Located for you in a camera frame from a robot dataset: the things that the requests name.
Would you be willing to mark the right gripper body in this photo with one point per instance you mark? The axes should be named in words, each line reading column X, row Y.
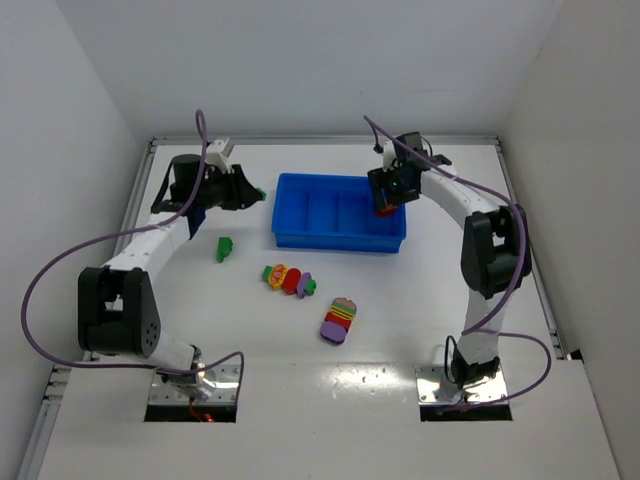
column 388, row 198

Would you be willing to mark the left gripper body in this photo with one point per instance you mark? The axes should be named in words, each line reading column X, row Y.
column 238, row 186

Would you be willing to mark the red flower lego brick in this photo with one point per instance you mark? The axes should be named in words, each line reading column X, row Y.
column 386, row 212

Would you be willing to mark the green curved lego brick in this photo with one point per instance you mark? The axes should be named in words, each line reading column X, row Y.
column 224, row 248

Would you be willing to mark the small green lego brick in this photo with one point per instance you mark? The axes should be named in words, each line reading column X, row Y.
column 263, row 194

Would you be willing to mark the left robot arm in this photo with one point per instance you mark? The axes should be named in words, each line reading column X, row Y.
column 117, row 309

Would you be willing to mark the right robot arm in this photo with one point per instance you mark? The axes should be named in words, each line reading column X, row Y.
column 495, row 254

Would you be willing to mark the blue divided plastic bin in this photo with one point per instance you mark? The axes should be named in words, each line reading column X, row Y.
column 332, row 212

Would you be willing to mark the green lego end brick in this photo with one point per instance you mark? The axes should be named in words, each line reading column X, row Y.
column 266, row 273

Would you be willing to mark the yellow printed lego brick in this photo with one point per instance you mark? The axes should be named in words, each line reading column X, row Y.
column 277, row 276

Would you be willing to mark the red round lego brick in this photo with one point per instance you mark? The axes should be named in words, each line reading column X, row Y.
column 291, row 281

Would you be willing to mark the green lego brick with studs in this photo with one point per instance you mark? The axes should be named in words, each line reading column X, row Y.
column 310, row 287

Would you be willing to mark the burger printed lego brick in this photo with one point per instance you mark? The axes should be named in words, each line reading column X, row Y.
column 344, row 308

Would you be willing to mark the red lego brick in stack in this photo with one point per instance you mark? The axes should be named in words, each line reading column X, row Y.
column 339, row 319

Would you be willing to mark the purple rounded lego brick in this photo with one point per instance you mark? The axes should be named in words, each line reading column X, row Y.
column 333, row 333

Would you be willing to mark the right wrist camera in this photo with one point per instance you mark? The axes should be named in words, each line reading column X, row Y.
column 394, row 156

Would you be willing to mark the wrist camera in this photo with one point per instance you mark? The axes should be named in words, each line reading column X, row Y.
column 220, row 152
column 394, row 156

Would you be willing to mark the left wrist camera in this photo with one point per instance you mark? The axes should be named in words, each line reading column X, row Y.
column 220, row 152

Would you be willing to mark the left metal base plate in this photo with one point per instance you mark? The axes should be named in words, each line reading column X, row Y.
column 217, row 387

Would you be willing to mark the metal base plate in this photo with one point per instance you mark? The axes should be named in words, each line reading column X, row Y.
column 435, row 390
column 217, row 387

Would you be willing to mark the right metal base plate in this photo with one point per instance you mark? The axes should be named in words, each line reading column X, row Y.
column 435, row 390

